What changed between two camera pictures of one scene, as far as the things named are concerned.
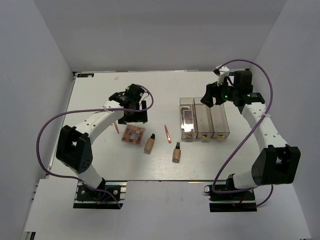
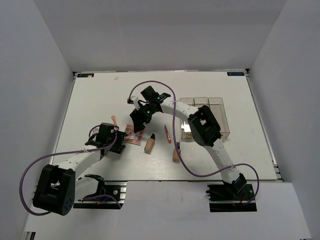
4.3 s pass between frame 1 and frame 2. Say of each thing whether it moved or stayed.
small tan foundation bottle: stayed
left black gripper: moved
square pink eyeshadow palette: stayed
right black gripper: moved
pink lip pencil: stayed
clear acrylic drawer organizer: stayed
